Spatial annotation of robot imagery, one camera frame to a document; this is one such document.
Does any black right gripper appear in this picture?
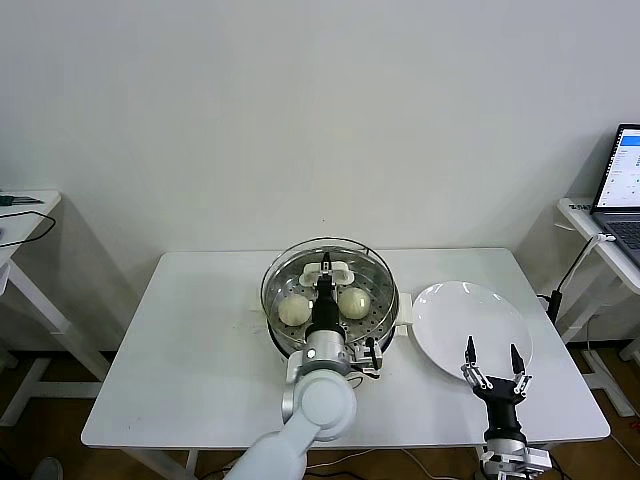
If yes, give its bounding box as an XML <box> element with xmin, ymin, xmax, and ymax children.
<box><xmin>460</xmin><ymin>335</ymin><xmax>534</xmax><ymax>441</ymax></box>

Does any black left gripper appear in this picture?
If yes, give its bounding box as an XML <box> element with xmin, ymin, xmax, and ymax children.
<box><xmin>309</xmin><ymin>251</ymin><xmax>342</xmax><ymax>331</ymax></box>

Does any round glass pot lid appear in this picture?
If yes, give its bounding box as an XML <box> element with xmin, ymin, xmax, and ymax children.
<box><xmin>259</xmin><ymin>237</ymin><xmax>401</xmax><ymax>351</ymax></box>

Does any white steamed baozi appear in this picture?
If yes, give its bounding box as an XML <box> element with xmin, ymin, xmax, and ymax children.
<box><xmin>277</xmin><ymin>294</ymin><xmax>312</xmax><ymax>326</ymax></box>
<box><xmin>338</xmin><ymin>287</ymin><xmax>372</xmax><ymax>321</ymax></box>

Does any stainless steel steamer basket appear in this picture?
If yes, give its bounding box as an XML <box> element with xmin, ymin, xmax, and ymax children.
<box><xmin>248</xmin><ymin>239</ymin><xmax>415</xmax><ymax>364</ymax></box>

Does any white round plate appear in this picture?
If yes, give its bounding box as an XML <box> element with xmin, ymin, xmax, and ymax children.
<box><xmin>410</xmin><ymin>280</ymin><xmax>534</xmax><ymax>385</ymax></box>

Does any white side table with laptop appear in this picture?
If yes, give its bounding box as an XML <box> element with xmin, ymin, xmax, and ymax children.
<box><xmin>557</xmin><ymin>197</ymin><xmax>640</xmax><ymax>417</ymax></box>

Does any grey open laptop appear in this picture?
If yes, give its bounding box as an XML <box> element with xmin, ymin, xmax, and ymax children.
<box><xmin>589</xmin><ymin>123</ymin><xmax>640</xmax><ymax>269</ymax></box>

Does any white side table with tool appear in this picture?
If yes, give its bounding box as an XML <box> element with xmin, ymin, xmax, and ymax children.
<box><xmin>0</xmin><ymin>189</ymin><xmax>109</xmax><ymax>426</ymax></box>

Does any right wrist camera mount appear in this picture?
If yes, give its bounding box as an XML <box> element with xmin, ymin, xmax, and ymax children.
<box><xmin>522</xmin><ymin>446</ymin><xmax>552</xmax><ymax>474</ymax></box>

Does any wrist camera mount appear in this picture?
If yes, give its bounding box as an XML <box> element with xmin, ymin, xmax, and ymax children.
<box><xmin>522</xmin><ymin>446</ymin><xmax>552</xmax><ymax>474</ymax></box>
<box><xmin>348</xmin><ymin>335</ymin><xmax>385</xmax><ymax>380</ymax></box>

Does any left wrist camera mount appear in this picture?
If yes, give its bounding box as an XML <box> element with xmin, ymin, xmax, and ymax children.
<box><xmin>348</xmin><ymin>335</ymin><xmax>385</xmax><ymax>380</ymax></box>

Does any white floor cable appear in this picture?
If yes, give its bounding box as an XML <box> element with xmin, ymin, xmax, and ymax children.
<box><xmin>309</xmin><ymin>447</ymin><xmax>436</xmax><ymax>480</ymax></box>

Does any white and black charger cable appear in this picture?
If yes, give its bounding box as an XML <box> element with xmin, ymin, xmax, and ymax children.
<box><xmin>558</xmin><ymin>230</ymin><xmax>617</xmax><ymax>294</ymax></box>

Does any thin black cable loop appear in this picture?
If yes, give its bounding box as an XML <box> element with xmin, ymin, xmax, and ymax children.
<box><xmin>0</xmin><ymin>209</ymin><xmax>57</xmax><ymax>250</ymax></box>

